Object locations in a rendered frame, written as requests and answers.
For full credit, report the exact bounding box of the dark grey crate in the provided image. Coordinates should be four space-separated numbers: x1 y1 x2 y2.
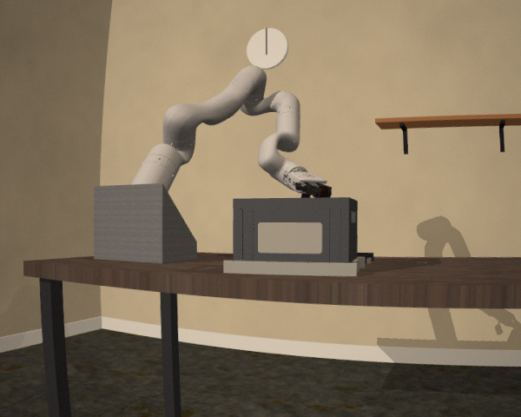
233 197 358 263

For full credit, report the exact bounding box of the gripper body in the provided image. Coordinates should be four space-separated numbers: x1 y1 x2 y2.
287 169 327 194

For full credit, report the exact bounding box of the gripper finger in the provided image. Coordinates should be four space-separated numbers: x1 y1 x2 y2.
317 183 332 197
295 182 322 197

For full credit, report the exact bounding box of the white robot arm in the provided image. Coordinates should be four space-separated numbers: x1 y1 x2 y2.
131 65 305 191

